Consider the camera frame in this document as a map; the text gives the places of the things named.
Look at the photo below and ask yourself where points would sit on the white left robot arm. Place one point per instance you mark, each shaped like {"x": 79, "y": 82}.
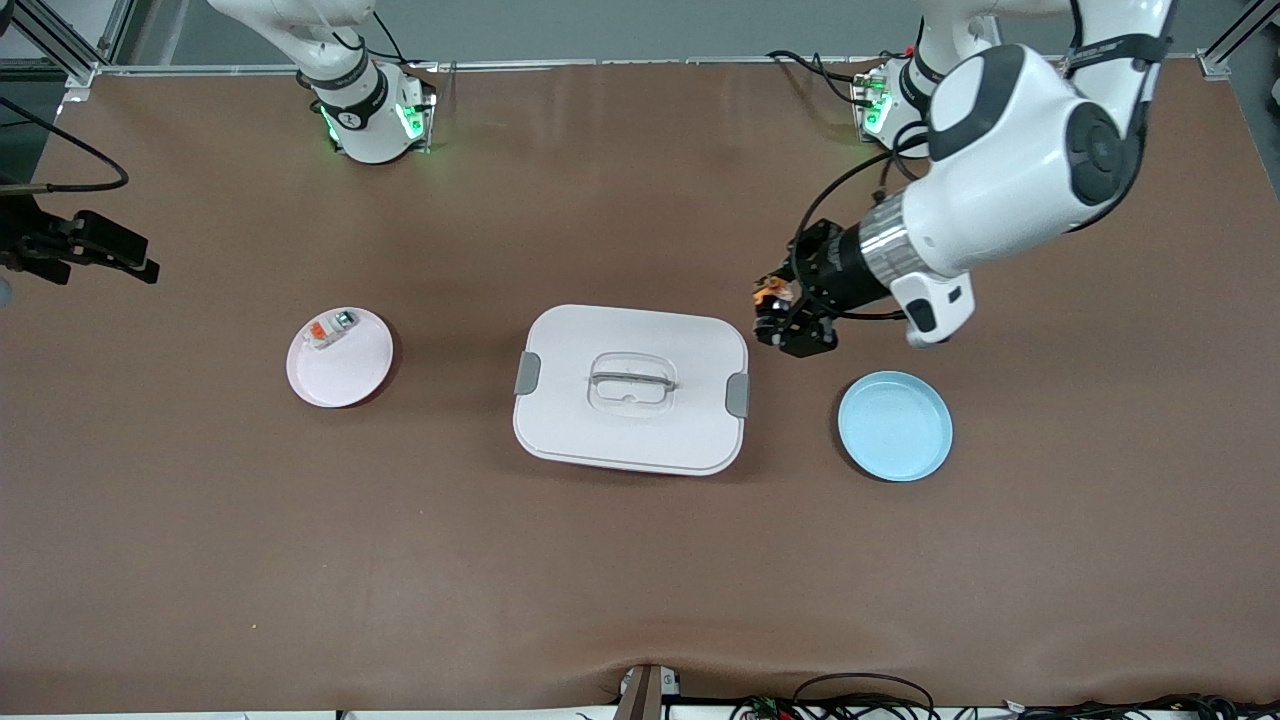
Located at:
{"x": 1000, "y": 170}

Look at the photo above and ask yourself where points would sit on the aluminium frame profile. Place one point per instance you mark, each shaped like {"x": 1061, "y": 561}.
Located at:
{"x": 1235, "y": 40}
{"x": 60, "y": 45}

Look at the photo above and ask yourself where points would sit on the metal table edge bracket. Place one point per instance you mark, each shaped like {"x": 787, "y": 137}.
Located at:
{"x": 645, "y": 690}

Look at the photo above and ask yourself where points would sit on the pink round plate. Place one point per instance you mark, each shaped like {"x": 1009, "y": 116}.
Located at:
{"x": 340, "y": 370}

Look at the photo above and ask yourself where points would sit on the white circuit breaker orange lever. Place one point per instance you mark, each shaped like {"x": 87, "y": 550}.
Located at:
{"x": 330, "y": 330}

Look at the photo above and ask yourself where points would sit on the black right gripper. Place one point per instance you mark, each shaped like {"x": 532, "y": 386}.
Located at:
{"x": 30, "y": 243}

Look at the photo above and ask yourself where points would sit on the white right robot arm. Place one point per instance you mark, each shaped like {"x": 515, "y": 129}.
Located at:
{"x": 370, "y": 130}

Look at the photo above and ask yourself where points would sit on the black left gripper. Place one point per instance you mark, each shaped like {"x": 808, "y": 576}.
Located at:
{"x": 833, "y": 268}

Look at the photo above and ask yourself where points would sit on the blue round plate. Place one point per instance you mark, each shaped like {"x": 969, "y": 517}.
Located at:
{"x": 895, "y": 428}

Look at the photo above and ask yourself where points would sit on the white lidded storage box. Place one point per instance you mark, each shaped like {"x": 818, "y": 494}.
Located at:
{"x": 630, "y": 420}

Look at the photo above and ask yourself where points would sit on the orange and black push-button switch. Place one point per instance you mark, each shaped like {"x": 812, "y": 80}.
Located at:
{"x": 772, "y": 292}

